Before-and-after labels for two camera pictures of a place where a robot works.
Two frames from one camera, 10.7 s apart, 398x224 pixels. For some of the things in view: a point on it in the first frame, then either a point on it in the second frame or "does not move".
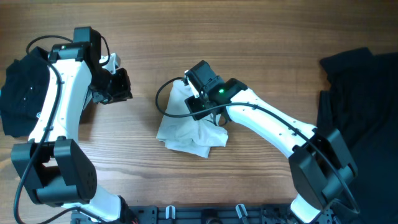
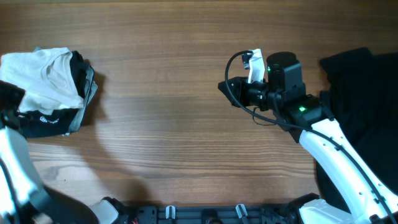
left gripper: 122,93 -> 13,93
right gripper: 193,104 -> 238,94
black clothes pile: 362,103 does not move
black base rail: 198,214 does not move
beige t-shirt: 179,130 -> 48,76
